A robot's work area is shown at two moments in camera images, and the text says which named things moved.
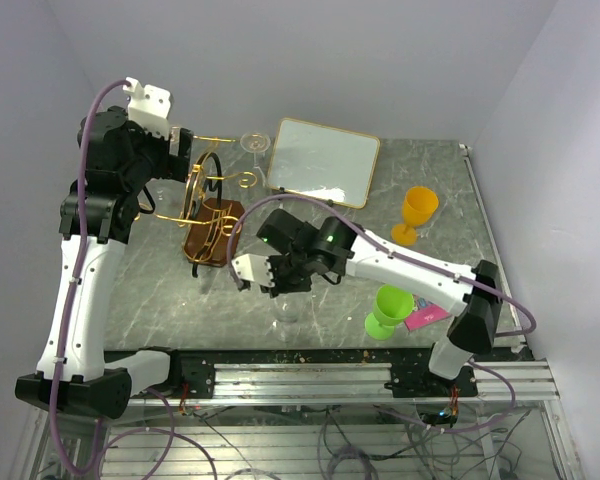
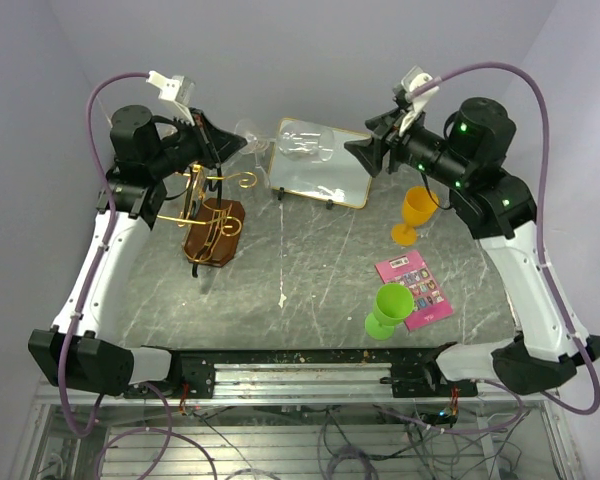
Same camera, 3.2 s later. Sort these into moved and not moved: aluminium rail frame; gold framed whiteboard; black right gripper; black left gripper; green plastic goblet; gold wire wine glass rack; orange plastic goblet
Moved: black right gripper; black left gripper
Not moved: gold framed whiteboard; gold wire wine glass rack; aluminium rail frame; orange plastic goblet; green plastic goblet
